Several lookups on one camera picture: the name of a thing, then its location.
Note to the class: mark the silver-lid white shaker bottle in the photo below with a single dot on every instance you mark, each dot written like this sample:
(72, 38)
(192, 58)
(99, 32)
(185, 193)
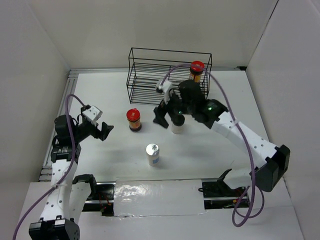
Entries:
(153, 154)

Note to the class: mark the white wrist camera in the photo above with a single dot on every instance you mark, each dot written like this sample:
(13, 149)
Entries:
(92, 114)
(164, 88)

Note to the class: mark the black wire rack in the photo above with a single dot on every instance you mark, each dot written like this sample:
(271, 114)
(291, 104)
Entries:
(148, 66)

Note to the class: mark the black-cap white bottle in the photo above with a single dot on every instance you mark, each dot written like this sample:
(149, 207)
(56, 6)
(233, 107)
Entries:
(177, 125)

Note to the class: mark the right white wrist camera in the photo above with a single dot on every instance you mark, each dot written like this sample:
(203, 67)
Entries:
(164, 88)

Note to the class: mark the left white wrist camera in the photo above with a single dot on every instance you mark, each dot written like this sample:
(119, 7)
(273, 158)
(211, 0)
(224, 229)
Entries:
(92, 114)

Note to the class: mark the white foil cover sheet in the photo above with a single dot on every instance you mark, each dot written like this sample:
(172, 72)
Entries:
(158, 198)

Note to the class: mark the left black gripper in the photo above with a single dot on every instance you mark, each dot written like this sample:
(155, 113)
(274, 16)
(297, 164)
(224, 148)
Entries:
(105, 130)

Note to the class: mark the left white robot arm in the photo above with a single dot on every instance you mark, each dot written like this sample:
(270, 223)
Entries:
(60, 216)

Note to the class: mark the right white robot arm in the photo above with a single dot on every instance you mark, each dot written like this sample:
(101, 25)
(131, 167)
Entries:
(268, 162)

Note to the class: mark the red-lid sauce jar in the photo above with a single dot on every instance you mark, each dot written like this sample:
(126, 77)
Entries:
(134, 119)
(196, 70)

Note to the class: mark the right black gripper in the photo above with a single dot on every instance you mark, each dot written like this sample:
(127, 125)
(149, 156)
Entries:
(161, 110)

